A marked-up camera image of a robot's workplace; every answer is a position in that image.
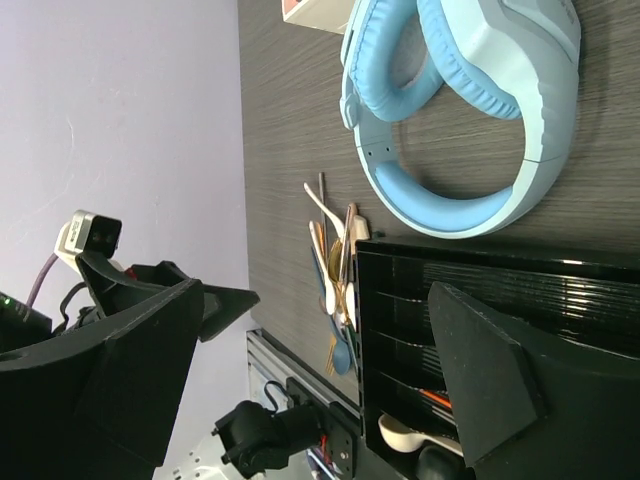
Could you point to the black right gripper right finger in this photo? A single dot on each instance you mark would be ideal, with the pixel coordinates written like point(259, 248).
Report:
point(529, 404)

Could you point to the white thin plastic spoon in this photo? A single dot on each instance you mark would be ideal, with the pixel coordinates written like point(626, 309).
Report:
point(334, 219)

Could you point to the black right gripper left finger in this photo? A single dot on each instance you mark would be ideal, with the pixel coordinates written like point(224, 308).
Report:
point(100, 399)

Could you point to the black cutlery tray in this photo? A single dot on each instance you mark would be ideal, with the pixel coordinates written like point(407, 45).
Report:
point(584, 297)

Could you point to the pink cube box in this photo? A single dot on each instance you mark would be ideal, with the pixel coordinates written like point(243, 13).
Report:
point(326, 15)

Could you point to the blue plastic spoon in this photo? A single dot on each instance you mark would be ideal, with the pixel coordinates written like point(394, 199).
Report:
point(342, 355)

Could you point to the small white ceramic spoon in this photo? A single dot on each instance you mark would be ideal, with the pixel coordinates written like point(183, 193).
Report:
point(403, 439)

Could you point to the black spoon in tray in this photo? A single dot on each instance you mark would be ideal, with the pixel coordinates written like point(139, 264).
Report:
point(436, 463)

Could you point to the light blue headphones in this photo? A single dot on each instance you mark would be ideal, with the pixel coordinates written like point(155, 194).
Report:
point(459, 66)

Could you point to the orange chopstick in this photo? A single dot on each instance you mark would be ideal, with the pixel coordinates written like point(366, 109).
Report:
point(439, 399)

